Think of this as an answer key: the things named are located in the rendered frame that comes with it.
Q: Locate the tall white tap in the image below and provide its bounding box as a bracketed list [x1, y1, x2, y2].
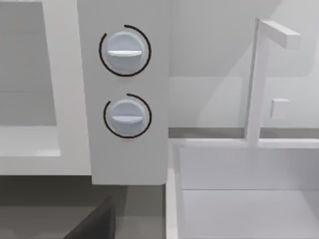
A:
[245, 17, 302, 147]

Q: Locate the white sink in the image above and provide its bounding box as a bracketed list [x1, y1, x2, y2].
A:
[165, 137, 319, 239]

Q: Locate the pale blue microwave knob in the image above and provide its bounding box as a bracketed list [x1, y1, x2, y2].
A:
[109, 99, 146, 132]
[106, 31, 145, 72]

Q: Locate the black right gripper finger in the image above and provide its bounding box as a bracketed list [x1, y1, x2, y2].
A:
[63, 196, 116, 239]

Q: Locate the pale microwave oven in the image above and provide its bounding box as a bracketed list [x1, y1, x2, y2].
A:
[0, 0, 171, 186]

